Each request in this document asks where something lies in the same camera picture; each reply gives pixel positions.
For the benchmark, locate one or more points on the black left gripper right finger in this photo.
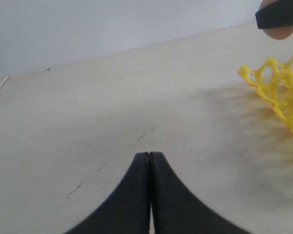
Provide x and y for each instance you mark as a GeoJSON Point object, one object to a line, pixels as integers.
{"type": "Point", "coordinates": [175, 209]}

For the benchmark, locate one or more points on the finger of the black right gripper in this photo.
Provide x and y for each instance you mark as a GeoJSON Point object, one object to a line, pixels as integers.
{"type": "Point", "coordinates": [274, 15]}

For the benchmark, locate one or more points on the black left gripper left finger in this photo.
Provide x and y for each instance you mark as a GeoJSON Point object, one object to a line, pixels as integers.
{"type": "Point", "coordinates": [127, 208]}

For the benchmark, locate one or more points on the brown egg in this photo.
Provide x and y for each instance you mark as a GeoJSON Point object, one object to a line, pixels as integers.
{"type": "Point", "coordinates": [276, 33]}

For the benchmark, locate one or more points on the yellow plastic egg tray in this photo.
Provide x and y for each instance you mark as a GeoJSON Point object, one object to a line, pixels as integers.
{"type": "Point", "coordinates": [273, 83]}

